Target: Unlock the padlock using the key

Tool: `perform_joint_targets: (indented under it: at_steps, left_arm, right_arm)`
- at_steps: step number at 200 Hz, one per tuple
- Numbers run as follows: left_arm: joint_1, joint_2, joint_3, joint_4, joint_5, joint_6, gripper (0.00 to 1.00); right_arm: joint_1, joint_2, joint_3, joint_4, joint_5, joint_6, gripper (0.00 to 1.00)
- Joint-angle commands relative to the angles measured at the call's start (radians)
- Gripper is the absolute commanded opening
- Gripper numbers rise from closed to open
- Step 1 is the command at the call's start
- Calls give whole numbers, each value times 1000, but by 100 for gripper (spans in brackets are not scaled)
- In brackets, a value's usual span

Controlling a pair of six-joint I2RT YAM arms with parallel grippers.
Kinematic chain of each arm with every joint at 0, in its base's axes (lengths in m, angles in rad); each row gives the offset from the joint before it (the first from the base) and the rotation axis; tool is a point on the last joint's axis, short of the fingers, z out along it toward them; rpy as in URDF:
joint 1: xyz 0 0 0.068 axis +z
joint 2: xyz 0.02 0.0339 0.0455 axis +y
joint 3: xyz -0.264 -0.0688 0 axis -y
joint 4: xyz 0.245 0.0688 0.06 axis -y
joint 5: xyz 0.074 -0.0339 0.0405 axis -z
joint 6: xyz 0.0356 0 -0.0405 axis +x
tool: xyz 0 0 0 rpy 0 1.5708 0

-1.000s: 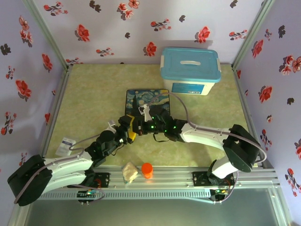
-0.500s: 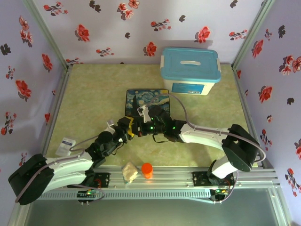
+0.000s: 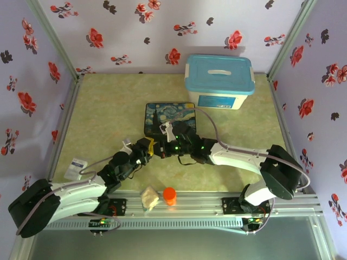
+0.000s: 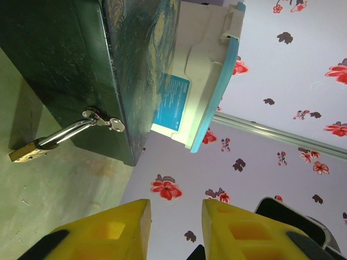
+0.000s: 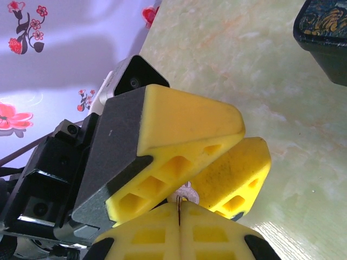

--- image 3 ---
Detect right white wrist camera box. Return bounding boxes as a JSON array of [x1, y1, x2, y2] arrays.
[[159, 121, 175, 142]]

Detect blue lid plastic storage box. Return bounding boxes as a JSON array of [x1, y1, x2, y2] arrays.
[[184, 53, 256, 111]]

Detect right arm lilac cable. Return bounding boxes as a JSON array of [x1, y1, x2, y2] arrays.
[[172, 108, 311, 235]]

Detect thin black cable loop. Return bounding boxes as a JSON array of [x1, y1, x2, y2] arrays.
[[177, 154, 198, 167]]

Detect aluminium table side rail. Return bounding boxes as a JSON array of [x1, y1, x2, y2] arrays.
[[44, 75, 83, 185], [267, 75, 312, 193]]

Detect grey metal frame post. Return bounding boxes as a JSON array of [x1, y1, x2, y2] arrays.
[[27, 0, 83, 82], [266, 0, 318, 82]]

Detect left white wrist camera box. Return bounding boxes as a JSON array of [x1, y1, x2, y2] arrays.
[[120, 139, 134, 154]]

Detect starry night tin box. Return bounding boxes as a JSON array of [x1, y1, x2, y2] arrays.
[[143, 102, 196, 138]]

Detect orange plastic cup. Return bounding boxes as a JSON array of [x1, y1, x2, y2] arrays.
[[163, 186, 177, 206]]

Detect aluminium table edge rails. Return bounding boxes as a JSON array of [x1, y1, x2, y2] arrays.
[[43, 189, 323, 220]]

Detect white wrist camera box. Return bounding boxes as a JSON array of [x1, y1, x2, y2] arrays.
[[120, 139, 134, 154], [159, 121, 175, 142]]

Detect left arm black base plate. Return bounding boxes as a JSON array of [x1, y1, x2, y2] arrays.
[[94, 198, 127, 217]]

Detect white blue sachet packet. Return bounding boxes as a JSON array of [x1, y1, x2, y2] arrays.
[[64, 156, 88, 181]]

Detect beige sponge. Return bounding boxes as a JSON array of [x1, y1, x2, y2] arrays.
[[140, 186, 160, 212]]

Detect arm lilac cable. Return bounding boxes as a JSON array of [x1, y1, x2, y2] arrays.
[[172, 108, 311, 235], [16, 154, 123, 236]]

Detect left arm lilac cable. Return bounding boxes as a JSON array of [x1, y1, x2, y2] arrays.
[[16, 154, 123, 236]]

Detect grey slotted cable duct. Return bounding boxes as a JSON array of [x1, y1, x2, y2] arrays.
[[46, 218, 243, 231]]

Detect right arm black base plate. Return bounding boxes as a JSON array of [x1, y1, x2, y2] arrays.
[[221, 197, 272, 216]]

